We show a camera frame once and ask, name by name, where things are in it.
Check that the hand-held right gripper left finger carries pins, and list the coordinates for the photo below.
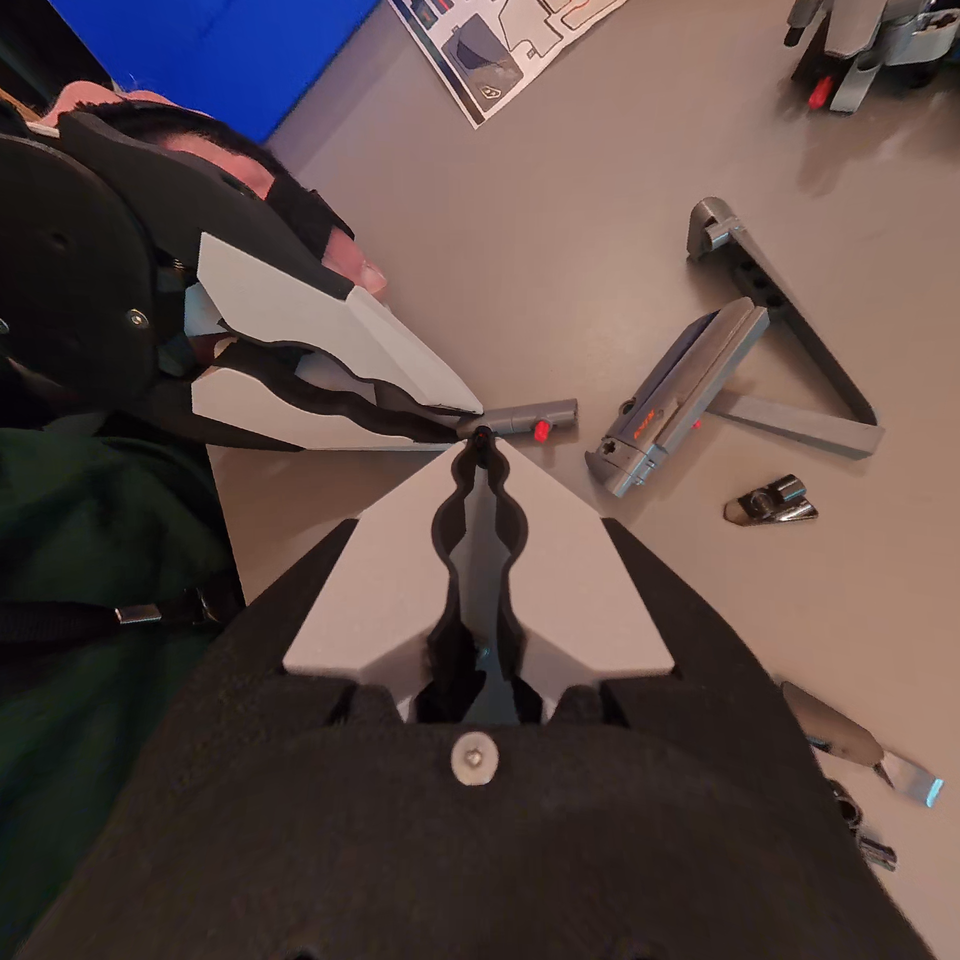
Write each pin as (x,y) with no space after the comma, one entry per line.
(375,600)

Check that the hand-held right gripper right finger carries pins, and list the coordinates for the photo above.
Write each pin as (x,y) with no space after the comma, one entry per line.
(585,600)

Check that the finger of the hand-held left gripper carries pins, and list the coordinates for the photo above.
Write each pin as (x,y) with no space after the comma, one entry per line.
(300,307)
(247,412)

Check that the red lego axle pin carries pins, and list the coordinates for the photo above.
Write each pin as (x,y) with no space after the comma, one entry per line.
(542,431)

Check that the grey lego panel assembly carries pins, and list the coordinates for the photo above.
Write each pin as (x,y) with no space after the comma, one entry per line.
(675,397)

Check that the blue plastic bin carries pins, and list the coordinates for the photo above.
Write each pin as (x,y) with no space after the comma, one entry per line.
(225,45)

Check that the black lego slope piece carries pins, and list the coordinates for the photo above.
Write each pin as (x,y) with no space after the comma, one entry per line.
(772,504)

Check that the dark tapered lego panel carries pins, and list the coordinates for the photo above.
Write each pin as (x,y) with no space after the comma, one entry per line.
(832,731)

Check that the lego sticker sheet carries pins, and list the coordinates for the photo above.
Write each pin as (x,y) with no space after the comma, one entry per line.
(487,52)

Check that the black lego pin connector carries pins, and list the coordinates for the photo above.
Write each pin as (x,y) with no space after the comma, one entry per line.
(862,832)

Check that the grey lego car model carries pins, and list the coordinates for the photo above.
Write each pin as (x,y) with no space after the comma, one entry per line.
(862,45)

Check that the person's left hand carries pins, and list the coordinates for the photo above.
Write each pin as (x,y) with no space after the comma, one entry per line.
(217,169)

